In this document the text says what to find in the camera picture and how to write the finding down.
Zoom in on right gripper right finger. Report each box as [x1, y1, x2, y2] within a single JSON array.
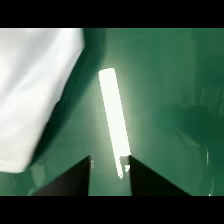
[[128, 155, 192, 197]]

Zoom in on white shirt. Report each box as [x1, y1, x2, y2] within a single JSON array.
[[0, 28, 86, 174]]

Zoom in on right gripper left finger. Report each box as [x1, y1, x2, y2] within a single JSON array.
[[32, 155, 92, 197]]

